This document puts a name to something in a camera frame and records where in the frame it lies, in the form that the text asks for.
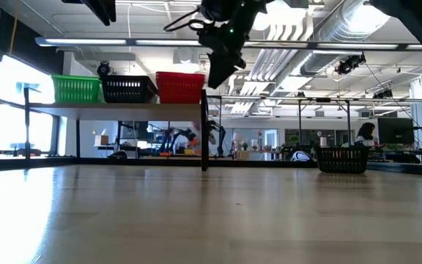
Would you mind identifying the black aluminium table rail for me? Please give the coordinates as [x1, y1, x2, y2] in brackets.
[0, 156, 422, 177]

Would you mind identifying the long ceiling light bar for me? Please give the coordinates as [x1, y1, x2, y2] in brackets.
[34, 36, 422, 51]

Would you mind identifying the person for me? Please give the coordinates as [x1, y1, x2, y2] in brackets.
[355, 122, 377, 147]

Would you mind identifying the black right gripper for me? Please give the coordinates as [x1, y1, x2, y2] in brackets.
[196, 0, 269, 89]

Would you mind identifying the black background monitor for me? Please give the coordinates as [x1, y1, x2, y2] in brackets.
[377, 117, 415, 145]
[119, 121, 149, 140]

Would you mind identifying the black background metal frame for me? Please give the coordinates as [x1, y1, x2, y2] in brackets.
[207, 94, 422, 162]

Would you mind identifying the wooden shelf with black frame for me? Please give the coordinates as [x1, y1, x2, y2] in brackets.
[23, 87, 210, 172]

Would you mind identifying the black hanging cable reel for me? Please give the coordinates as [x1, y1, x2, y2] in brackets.
[97, 60, 111, 77]

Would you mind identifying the black plastic basket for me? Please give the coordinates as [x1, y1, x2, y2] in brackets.
[100, 75, 159, 104]
[315, 145, 370, 175]

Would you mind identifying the white rounded object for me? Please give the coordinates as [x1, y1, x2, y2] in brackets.
[291, 150, 313, 163]

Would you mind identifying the black ceiling-hung device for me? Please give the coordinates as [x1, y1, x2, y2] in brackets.
[333, 54, 367, 76]

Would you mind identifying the silver round ventilation duct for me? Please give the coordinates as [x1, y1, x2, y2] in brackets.
[300, 0, 391, 76]

